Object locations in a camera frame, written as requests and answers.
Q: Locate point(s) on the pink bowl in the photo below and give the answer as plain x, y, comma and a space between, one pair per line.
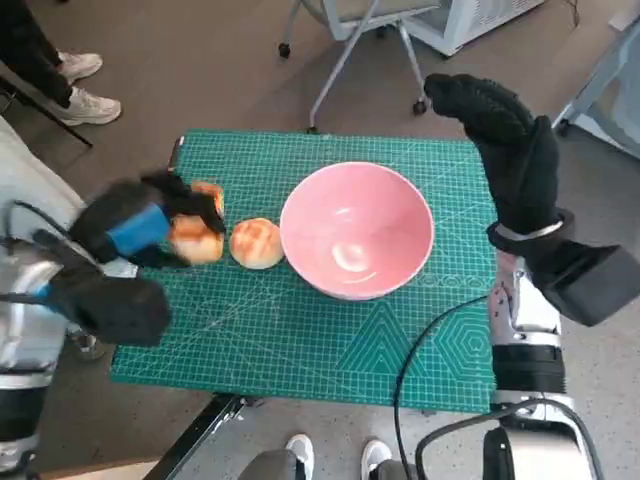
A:
350, 225

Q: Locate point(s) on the round toy bread bun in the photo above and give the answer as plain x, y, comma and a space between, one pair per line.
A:
255, 245

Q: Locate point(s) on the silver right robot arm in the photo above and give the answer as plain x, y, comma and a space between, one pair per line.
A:
525, 310

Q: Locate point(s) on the light blue mesh chair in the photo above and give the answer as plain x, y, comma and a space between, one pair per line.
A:
620, 100

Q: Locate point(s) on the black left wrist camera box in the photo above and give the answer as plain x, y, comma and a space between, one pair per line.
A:
120, 310

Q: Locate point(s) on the standing person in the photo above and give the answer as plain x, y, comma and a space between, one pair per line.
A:
30, 55

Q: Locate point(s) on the person with grey knees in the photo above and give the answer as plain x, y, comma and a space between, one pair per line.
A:
300, 450

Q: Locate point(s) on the metal table frame rail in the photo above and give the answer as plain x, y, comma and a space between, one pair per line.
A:
220, 415

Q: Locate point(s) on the seated person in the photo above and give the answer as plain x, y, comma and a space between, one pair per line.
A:
30, 170

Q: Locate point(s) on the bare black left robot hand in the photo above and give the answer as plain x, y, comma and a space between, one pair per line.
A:
135, 230

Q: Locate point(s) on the green cutting mat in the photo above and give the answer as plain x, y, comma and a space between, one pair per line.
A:
300, 340

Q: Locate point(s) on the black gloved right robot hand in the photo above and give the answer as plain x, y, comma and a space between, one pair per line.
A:
525, 175

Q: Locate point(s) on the grey wheeled office chair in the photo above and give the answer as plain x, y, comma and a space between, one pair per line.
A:
345, 20

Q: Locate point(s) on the long toy bread loaf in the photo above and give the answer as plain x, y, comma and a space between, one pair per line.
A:
197, 245

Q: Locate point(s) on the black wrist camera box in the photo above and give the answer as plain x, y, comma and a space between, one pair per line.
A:
120, 310
590, 285

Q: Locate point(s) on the white grilled appliance box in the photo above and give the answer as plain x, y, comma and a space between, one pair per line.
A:
475, 20

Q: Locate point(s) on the black stand bar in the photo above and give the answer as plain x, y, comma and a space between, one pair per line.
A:
50, 117

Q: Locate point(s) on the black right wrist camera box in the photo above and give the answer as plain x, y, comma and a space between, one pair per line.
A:
590, 285

